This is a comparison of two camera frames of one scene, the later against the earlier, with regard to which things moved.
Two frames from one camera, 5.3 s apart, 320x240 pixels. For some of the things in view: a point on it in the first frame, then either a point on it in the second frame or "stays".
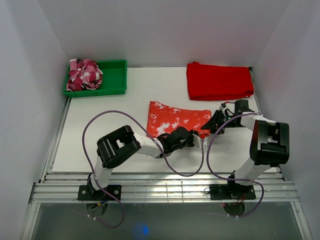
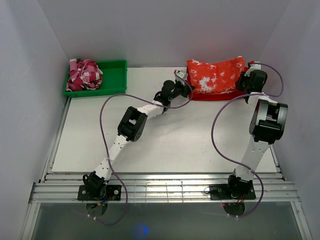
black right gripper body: x=219 y=118 -> x=244 y=83
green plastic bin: x=114 y=80 stays
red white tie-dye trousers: x=162 y=119 -> x=223 y=76
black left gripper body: x=188 y=141 -> x=179 y=89
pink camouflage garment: x=84 y=74 stays
